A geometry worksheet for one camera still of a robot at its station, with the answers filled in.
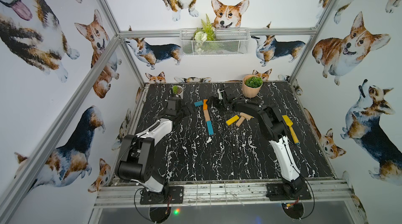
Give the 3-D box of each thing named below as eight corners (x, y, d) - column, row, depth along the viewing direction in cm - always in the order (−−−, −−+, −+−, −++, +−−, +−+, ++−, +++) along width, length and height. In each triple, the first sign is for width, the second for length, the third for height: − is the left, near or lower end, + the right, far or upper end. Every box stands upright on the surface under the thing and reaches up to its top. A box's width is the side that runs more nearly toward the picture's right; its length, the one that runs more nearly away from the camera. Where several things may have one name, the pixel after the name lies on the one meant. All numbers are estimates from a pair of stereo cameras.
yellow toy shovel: (295, 143, 92) (296, 141, 90) (282, 117, 104) (284, 114, 102) (299, 143, 92) (301, 141, 90) (286, 116, 104) (288, 114, 102)
